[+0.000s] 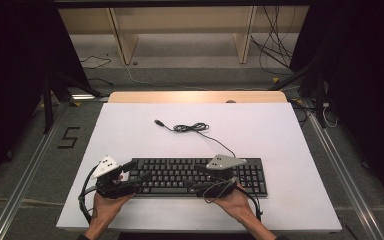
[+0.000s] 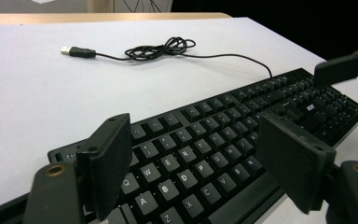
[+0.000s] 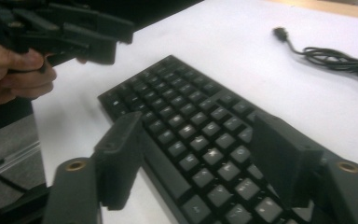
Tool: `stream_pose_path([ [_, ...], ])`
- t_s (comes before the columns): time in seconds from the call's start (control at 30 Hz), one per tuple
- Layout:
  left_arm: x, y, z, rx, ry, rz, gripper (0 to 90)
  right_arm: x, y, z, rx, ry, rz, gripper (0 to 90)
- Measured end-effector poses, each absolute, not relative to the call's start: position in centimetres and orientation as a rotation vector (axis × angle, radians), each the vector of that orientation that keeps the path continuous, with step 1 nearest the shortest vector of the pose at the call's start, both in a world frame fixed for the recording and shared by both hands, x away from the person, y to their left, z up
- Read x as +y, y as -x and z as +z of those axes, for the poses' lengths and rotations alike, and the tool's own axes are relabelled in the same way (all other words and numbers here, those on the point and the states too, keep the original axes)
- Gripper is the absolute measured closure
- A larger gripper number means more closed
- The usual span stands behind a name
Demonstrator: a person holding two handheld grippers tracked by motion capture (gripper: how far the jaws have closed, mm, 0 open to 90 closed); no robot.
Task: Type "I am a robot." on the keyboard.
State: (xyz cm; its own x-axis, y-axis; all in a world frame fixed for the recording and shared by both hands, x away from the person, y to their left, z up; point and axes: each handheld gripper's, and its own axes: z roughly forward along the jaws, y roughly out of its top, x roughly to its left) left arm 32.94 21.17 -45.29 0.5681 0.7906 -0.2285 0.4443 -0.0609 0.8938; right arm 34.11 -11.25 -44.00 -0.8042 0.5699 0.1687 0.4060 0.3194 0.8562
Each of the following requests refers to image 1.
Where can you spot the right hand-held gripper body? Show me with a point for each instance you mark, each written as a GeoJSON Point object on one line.
{"type": "Point", "coordinates": [220, 185]}

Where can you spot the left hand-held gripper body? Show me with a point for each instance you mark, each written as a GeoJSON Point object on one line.
{"type": "Point", "coordinates": [113, 188]}

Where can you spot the black keyboard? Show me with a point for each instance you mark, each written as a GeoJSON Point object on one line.
{"type": "Point", "coordinates": [170, 176]}

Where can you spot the person's left hand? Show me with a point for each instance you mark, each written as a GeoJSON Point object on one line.
{"type": "Point", "coordinates": [108, 208]}

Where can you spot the person's right hand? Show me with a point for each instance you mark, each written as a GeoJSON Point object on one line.
{"type": "Point", "coordinates": [235, 205]}

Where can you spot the light wooden table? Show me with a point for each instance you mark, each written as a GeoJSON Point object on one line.
{"type": "Point", "coordinates": [196, 96]}

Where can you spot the yellow floor tape piece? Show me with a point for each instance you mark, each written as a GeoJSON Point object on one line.
{"type": "Point", "coordinates": [75, 104]}
{"type": "Point", "coordinates": [275, 80]}

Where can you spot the black metal stand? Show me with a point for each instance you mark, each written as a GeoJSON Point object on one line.
{"type": "Point", "coordinates": [319, 96]}
{"type": "Point", "coordinates": [48, 103]}

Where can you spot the black curtain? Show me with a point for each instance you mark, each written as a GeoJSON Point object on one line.
{"type": "Point", "coordinates": [13, 83]}
{"type": "Point", "coordinates": [363, 83]}

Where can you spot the light wooden shelf unit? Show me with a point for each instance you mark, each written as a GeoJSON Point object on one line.
{"type": "Point", "coordinates": [180, 20]}

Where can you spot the short metal rail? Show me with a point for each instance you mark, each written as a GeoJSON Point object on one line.
{"type": "Point", "coordinates": [88, 97]}

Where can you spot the long metal floor rail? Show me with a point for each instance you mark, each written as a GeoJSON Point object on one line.
{"type": "Point", "coordinates": [343, 173]}
{"type": "Point", "coordinates": [26, 173]}

